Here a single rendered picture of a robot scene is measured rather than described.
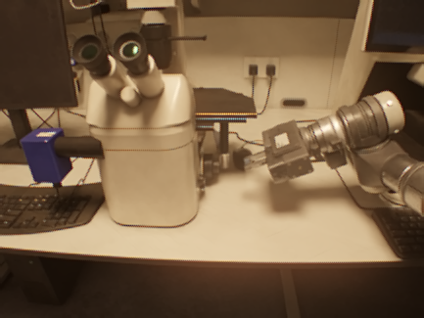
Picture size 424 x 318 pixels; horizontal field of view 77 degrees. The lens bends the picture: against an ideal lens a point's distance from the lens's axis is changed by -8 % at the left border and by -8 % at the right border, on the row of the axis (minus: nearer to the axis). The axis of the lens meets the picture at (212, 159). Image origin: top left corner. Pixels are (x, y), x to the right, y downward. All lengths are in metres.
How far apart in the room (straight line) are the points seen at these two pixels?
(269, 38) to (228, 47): 0.17
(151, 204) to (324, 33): 0.98
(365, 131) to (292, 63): 0.75
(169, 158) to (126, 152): 0.08
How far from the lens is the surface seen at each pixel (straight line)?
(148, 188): 0.57
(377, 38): 0.81
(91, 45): 0.46
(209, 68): 1.26
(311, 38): 1.29
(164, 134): 0.51
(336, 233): 0.65
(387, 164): 0.58
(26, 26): 0.91
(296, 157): 0.54
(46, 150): 0.59
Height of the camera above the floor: 1.16
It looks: 28 degrees down
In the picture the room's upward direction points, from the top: 1 degrees counter-clockwise
